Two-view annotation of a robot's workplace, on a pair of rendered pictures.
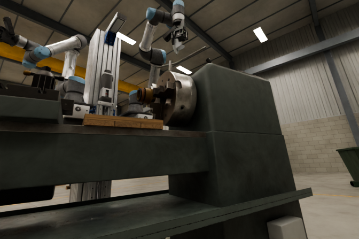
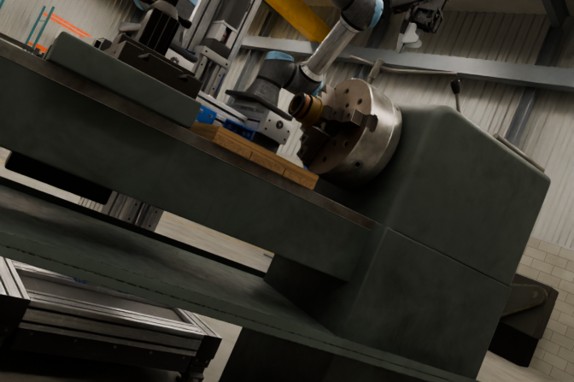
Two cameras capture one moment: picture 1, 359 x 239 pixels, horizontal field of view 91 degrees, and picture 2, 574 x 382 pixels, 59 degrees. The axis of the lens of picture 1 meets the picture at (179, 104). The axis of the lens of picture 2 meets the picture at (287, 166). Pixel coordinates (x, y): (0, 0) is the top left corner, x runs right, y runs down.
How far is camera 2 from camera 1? 0.56 m
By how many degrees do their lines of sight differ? 14
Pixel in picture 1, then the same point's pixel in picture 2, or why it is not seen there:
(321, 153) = not seen: outside the picture
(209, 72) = (436, 126)
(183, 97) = (369, 148)
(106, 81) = (234, 8)
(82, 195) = (113, 207)
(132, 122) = (274, 161)
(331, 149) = not seen: outside the picture
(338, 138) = not seen: outside the picture
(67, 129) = (190, 139)
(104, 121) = (239, 146)
